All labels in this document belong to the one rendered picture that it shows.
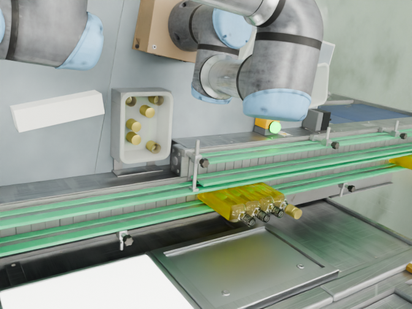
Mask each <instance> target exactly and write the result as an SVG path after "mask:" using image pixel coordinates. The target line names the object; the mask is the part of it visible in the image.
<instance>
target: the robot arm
mask: <svg viewBox="0 0 412 309"><path fill-rule="evenodd" d="M87 4H88V0H0V59H1V60H11V61H17V62H22V63H30V64H37V65H41V66H49V67H54V68H55V69H72V70H78V71H87V70H90V69H92V68H93V67H94V66H95V65H96V64H97V62H98V61H99V58H100V55H101V52H102V47H103V41H104V36H103V35H102V32H103V25H102V22H101V20H100V19H99V17H97V16H96V15H93V14H91V13H90V12H87V11H86V10H87ZM252 26H256V27H257V31H256V37H255V40H254V47H253V54H251V55H250V56H248V57H247V58H245V59H238V56H239V51H240V48H242V47H243V46H244V45H246V43H247V42H248V41H249V39H250V37H251V32H252ZM168 30H169V35H170V38H171V39H172V42H173V43H174V44H175V45H176V46H177V47H178V48H179V49H180V50H183V51H186V52H197V53H196V61H195V66H194V73H193V80H192V82H191V94H192V96H193V97H194V98H196V99H198V100H202V101H204V102H209V103H213V104H228V103H230V102H231V99H232V97H237V98H240V99H241V100H242V101H243V103H242V105H243V113H244V114H245V115H246V116H250V117H253V118H260V119H266V120H276V121H290V122H298V121H302V120H303V119H305V117H306V115H307V112H308V108H309V106H310V104H311V94H312V90H313V85H314V81H315V75H316V70H317V66H318V60H319V54H320V51H321V45H322V41H323V37H324V24H323V20H322V16H321V12H320V10H319V8H318V6H317V4H316V1H315V0H183V1H180V2H179V3H177V4H176V5H175V6H174V7H173V9H172V11H171V12H170V15H169V20H168Z"/></svg>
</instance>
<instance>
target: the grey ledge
mask: <svg viewBox="0 0 412 309"><path fill-rule="evenodd" d="M392 173H393V172H392ZM392 173H389V174H383V175H378V176H374V177H369V178H364V179H360V180H355V181H350V182H347V183H348V185H353V186H355V190H354V192H352V193H351V192H349V191H348V189H346V188H345V189H343V194H342V196H346V195H349V194H354V193H359V192H362V191H366V190H370V189H375V188H379V187H382V186H387V185H392V184H394V183H392V182H391V178H392ZM340 189H341V188H339V187H338V185H332V186H326V187H323V188H318V189H312V190H309V191H304V192H300V193H295V194H290V195H286V197H287V200H288V204H292V205H298V204H302V203H306V202H311V201H314V200H319V199H323V198H327V197H329V198H331V199H334V198H337V197H339V195H340Z"/></svg>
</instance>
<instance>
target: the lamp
mask: <svg viewBox="0 0 412 309"><path fill-rule="evenodd" d="M280 129H281V125H280V123H278V122H276V121H272V122H271V123H270V124H269V131H270V132H273V133H277V132H279V131H280Z"/></svg>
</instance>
